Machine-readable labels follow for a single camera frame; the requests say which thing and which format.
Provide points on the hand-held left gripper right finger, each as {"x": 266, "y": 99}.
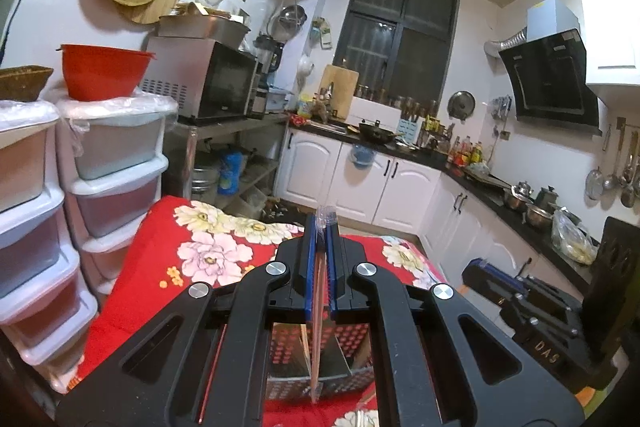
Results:
{"x": 334, "y": 267}

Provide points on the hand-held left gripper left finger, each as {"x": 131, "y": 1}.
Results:
{"x": 312, "y": 257}

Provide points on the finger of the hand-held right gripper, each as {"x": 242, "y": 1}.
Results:
{"x": 550, "y": 307}
{"x": 487, "y": 282}

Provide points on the plastic-wrapped chopstick pair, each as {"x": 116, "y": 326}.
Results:
{"x": 320, "y": 347}

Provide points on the grey perforated utensil holder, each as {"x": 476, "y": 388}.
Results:
{"x": 350, "y": 347}

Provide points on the black countertop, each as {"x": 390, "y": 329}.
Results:
{"x": 530, "y": 234}

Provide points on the clear plastic bag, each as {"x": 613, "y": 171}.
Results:
{"x": 572, "y": 242}

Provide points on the small metal pot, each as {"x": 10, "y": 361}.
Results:
{"x": 517, "y": 198}
{"x": 539, "y": 216}

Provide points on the white kitchen cabinets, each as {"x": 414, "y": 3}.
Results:
{"x": 400, "y": 192}

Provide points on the dark flat pan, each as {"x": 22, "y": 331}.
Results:
{"x": 487, "y": 181}

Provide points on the blue hanging basket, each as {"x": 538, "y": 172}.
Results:
{"x": 362, "y": 157}

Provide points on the blue packet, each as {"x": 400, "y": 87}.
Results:
{"x": 230, "y": 172}

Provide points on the steel strainer ladle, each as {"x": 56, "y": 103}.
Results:
{"x": 594, "y": 184}

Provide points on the row of sauce bottles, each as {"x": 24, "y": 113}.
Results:
{"x": 465, "y": 152}

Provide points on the round metal tin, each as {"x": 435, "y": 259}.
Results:
{"x": 205, "y": 179}

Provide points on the red cloth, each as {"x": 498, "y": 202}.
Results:
{"x": 298, "y": 121}

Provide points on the black wok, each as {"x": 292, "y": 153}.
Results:
{"x": 377, "y": 132}

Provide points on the metal shelf rack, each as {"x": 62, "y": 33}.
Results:
{"x": 235, "y": 124}

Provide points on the light blue knife block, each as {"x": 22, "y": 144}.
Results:
{"x": 410, "y": 129}

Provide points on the white small appliance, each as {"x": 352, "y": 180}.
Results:
{"x": 277, "y": 99}

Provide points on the red floral blanket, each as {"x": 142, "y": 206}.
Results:
{"x": 150, "y": 287}

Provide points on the wooden cutting board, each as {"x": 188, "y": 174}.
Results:
{"x": 342, "y": 87}

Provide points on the hanging kitchen tools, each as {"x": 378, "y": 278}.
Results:
{"x": 502, "y": 107}

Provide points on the round steel lid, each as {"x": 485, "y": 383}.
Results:
{"x": 461, "y": 107}

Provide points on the row of spice jars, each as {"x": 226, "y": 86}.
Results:
{"x": 400, "y": 101}

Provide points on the white hanging utensil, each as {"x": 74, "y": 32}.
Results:
{"x": 305, "y": 67}

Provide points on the silver microwave oven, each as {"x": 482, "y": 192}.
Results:
{"x": 220, "y": 82}

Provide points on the black blender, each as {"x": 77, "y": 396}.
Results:
{"x": 270, "y": 54}

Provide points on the black range hood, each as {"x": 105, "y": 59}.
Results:
{"x": 550, "y": 77}

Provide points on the hanging green packet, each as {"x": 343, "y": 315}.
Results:
{"x": 324, "y": 34}

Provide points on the white plastic drawer tower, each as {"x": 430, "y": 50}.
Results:
{"x": 30, "y": 157}
{"x": 115, "y": 142}

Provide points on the dark window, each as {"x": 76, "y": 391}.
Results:
{"x": 390, "y": 32}

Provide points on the hanging steel pot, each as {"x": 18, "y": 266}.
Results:
{"x": 290, "y": 19}

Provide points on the metal tray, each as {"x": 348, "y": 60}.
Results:
{"x": 200, "y": 27}

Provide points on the red plastic basin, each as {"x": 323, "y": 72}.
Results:
{"x": 105, "y": 72}

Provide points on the brown woven basket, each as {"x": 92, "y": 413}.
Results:
{"x": 22, "y": 82}

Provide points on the silver exhaust duct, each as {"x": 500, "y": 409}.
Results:
{"x": 507, "y": 41}

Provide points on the white wall cabinet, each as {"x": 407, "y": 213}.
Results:
{"x": 612, "y": 32}

